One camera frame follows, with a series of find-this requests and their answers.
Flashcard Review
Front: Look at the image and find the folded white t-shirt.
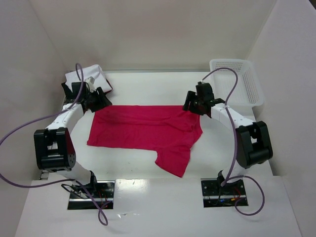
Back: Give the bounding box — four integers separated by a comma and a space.
65, 64, 106, 90

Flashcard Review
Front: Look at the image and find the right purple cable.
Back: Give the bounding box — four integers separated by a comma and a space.
201, 68, 266, 217

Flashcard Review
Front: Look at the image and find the white plastic basket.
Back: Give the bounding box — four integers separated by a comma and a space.
208, 59, 264, 108

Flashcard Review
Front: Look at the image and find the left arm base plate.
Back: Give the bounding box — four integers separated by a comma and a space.
61, 181, 115, 210

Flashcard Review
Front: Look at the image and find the folded black t-shirt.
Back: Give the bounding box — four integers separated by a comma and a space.
61, 82, 76, 104

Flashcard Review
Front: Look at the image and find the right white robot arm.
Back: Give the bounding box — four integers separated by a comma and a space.
183, 82, 273, 190

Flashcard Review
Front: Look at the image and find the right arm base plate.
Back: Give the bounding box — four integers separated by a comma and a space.
201, 178, 248, 208

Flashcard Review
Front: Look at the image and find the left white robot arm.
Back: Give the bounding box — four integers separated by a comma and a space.
34, 77, 112, 192

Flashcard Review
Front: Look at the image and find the folded dark red t-shirt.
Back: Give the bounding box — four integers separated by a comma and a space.
103, 79, 113, 94

